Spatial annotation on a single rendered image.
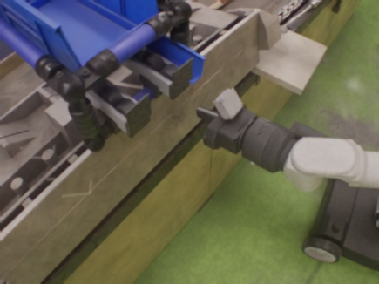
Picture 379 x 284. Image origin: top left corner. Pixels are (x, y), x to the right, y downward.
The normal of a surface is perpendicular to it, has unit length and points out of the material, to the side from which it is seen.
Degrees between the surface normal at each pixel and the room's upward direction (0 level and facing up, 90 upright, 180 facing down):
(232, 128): 10
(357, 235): 0
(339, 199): 0
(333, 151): 19
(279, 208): 0
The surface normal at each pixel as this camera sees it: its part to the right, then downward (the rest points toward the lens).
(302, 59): -0.03, -0.55
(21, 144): 0.76, 0.42
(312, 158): -0.33, -0.42
